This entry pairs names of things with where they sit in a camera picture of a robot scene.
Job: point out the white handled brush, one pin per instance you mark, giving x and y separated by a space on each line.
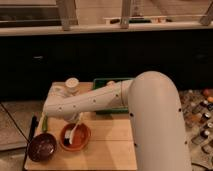
76 120

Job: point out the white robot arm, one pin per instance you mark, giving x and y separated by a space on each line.
157 119

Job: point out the red orange bowl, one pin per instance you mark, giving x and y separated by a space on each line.
80 139

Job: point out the dark brown bowl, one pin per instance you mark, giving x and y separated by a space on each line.
42 147

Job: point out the green tray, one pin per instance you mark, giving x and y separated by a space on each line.
102 82

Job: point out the white cup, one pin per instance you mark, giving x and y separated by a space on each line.
72 84

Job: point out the wooden board table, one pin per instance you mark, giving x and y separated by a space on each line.
110 148

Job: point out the green vegetable toy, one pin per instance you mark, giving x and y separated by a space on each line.
45 124

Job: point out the black stick tool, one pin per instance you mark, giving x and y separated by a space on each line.
33 126

